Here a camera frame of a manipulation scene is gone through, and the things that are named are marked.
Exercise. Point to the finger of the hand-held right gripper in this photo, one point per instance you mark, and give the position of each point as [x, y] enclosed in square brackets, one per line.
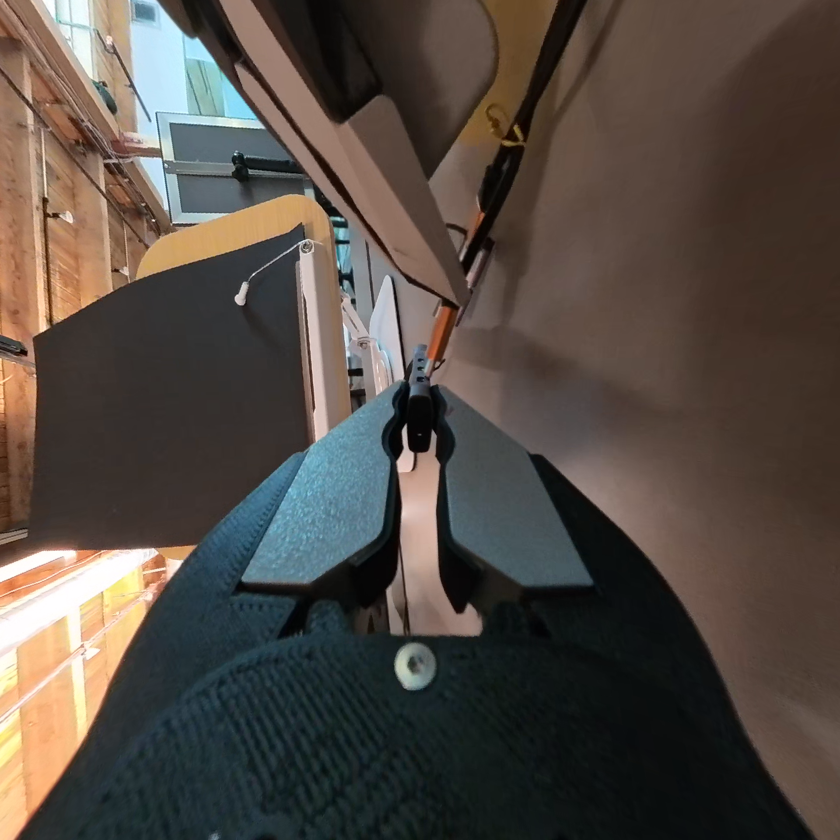
[289, 46]
[400, 190]

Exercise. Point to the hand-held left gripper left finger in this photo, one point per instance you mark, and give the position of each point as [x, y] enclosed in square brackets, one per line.
[328, 499]

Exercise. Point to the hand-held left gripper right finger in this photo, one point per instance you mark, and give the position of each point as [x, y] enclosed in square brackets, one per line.
[505, 512]

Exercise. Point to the black usb adapter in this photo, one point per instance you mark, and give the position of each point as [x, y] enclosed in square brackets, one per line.
[420, 420]

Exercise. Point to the yellow twist tie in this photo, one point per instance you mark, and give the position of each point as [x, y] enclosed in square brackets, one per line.
[505, 128]

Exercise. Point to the white curved chair back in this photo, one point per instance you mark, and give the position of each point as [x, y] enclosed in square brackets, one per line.
[387, 328]

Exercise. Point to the yellow wooden desk board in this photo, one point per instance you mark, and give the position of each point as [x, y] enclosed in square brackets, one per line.
[262, 216]

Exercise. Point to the grey framed dark panel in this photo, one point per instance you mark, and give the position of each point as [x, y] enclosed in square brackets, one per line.
[210, 197]

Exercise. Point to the black board panel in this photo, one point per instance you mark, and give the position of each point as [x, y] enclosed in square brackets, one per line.
[170, 407]

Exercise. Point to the white desk frame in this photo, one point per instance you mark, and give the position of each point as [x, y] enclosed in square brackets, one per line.
[325, 354]

